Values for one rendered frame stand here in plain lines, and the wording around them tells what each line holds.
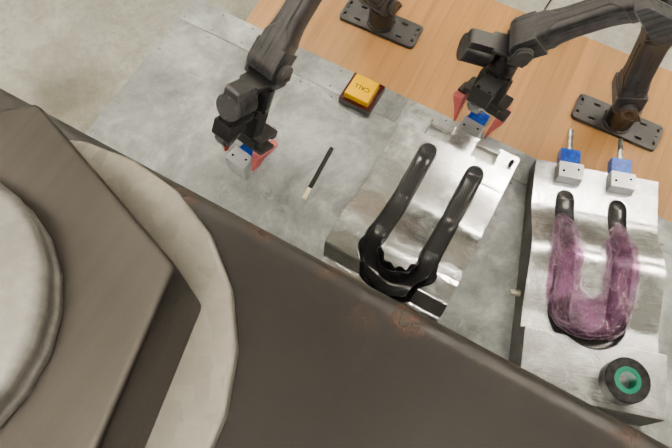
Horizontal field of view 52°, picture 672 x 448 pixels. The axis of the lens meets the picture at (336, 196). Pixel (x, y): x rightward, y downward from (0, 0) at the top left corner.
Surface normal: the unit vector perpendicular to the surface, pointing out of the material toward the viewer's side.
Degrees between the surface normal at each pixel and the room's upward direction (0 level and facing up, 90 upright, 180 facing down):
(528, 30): 39
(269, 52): 34
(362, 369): 0
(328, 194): 0
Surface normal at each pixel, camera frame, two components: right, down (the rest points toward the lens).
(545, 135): 0.00, -0.40
